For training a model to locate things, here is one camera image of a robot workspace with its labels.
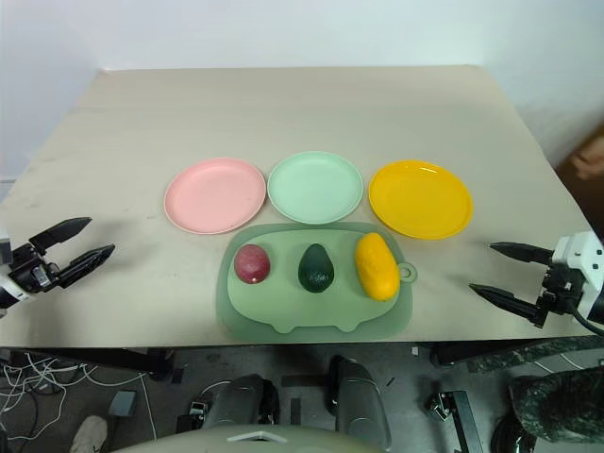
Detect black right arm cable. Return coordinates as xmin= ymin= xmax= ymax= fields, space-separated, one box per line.
xmin=568 ymin=301 xmax=604 ymax=337

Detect red round fruit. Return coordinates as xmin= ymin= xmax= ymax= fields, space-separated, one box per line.
xmin=233 ymin=244 xmax=272 ymax=285

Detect grey robot right leg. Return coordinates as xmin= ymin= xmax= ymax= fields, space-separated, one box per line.
xmin=325 ymin=354 xmax=393 ymax=449

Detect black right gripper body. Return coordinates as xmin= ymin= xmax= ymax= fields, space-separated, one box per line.
xmin=533 ymin=261 xmax=589 ymax=329

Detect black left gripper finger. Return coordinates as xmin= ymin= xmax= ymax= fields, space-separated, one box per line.
xmin=28 ymin=216 xmax=92 ymax=257
xmin=57 ymin=243 xmax=116 ymax=289

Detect camouflage clothed person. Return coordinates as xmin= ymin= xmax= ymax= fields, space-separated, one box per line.
xmin=466 ymin=335 xmax=604 ymax=447

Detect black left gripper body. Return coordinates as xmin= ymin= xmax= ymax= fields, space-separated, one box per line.
xmin=8 ymin=243 xmax=64 ymax=294

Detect white floor cables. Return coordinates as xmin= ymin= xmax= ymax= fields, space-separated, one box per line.
xmin=0 ymin=348 xmax=147 ymax=438

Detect light green round plate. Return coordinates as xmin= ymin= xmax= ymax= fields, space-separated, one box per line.
xmin=266 ymin=150 xmax=365 ymax=226

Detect dark green avocado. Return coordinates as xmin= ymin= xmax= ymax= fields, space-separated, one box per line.
xmin=297 ymin=243 xmax=335 ymax=294

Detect grey robot left leg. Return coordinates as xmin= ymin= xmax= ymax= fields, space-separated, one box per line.
xmin=176 ymin=373 xmax=280 ymax=431

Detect black metal stand leg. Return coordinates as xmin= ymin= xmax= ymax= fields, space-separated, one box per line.
xmin=428 ymin=389 xmax=487 ymax=453

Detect small grey box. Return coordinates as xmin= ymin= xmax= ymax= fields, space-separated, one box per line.
xmin=109 ymin=390 xmax=137 ymax=417

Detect yellow mango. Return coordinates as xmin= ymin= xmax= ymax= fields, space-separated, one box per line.
xmin=354 ymin=231 xmax=401 ymax=302

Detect green silicone mat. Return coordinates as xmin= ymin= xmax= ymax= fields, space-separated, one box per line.
xmin=215 ymin=221 xmax=418 ymax=340

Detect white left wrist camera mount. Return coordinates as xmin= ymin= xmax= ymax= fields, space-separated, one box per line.
xmin=0 ymin=226 xmax=30 ymax=312

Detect yellow round plate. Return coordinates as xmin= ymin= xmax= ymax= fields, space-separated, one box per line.
xmin=368 ymin=159 xmax=475 ymax=241

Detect black table frame bar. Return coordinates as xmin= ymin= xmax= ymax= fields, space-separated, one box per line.
xmin=428 ymin=337 xmax=562 ymax=368
xmin=18 ymin=346 xmax=176 ymax=381

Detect grey robot torso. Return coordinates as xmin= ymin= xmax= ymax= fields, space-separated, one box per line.
xmin=110 ymin=422 xmax=393 ymax=453

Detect grey robot leg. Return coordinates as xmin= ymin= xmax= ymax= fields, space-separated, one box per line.
xmin=176 ymin=373 xmax=280 ymax=431
xmin=325 ymin=354 xmax=393 ymax=449

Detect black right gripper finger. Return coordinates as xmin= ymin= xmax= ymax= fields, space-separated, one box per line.
xmin=488 ymin=241 xmax=554 ymax=265
xmin=467 ymin=282 xmax=542 ymax=327

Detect white shoe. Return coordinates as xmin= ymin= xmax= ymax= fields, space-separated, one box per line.
xmin=70 ymin=414 xmax=109 ymax=453

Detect pink round plate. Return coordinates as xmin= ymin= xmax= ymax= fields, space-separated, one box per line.
xmin=163 ymin=159 xmax=267 ymax=236

